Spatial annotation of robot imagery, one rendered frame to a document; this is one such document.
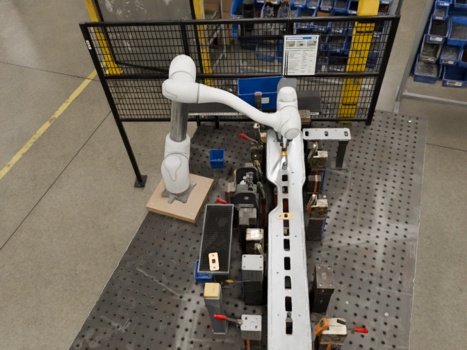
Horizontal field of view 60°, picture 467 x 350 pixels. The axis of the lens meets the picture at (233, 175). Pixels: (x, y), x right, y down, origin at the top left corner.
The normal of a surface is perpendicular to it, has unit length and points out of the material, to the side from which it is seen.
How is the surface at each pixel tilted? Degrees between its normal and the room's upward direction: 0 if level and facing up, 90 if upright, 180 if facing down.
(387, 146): 0
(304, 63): 90
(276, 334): 0
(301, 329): 0
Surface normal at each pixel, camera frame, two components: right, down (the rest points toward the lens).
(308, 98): -0.06, -0.64
